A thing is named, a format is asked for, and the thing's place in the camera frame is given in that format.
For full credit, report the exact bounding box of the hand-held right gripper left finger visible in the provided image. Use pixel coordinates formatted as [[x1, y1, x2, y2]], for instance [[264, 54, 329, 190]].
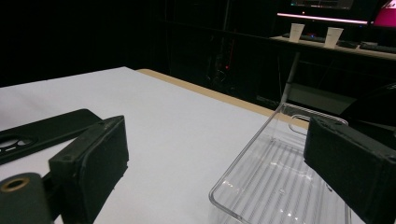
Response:
[[48, 115, 130, 224]]

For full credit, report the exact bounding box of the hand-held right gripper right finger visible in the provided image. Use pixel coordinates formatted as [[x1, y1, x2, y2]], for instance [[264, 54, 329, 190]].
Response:
[[303, 116, 396, 224]]

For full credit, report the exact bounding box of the black phone case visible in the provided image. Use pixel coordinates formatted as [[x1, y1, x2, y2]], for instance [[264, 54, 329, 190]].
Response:
[[0, 107, 104, 166]]

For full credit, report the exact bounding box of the clear plastic ridged bin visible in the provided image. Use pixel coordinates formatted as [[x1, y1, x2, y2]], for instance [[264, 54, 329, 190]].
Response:
[[208, 102, 368, 224]]

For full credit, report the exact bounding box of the grey desk panel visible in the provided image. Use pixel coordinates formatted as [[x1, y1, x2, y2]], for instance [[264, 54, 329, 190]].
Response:
[[288, 82, 358, 116]]

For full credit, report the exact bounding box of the white desk leg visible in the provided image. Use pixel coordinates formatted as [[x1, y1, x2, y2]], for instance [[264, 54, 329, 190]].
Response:
[[279, 50, 302, 104]]

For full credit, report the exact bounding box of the wooden desk with monitors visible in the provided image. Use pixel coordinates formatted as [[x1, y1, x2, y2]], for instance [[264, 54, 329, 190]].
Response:
[[269, 35, 396, 62]]

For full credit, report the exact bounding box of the black keyboard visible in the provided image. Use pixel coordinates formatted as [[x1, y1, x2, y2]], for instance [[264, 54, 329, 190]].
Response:
[[359, 41, 396, 54], [281, 32, 326, 44]]

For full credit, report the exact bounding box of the small black desk item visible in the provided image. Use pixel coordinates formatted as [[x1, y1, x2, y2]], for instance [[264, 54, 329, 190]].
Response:
[[337, 39, 360, 49]]

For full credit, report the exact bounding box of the white paper cup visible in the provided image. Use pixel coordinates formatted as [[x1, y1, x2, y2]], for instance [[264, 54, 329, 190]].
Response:
[[288, 22, 306, 44], [323, 26, 345, 49]]

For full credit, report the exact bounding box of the dark computer monitor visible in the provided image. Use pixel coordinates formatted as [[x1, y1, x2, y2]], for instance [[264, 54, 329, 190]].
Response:
[[275, 0, 375, 26]]

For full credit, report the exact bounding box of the dark equipment rack with cables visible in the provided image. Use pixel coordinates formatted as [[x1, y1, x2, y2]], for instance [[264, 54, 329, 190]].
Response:
[[205, 31, 237, 91]]

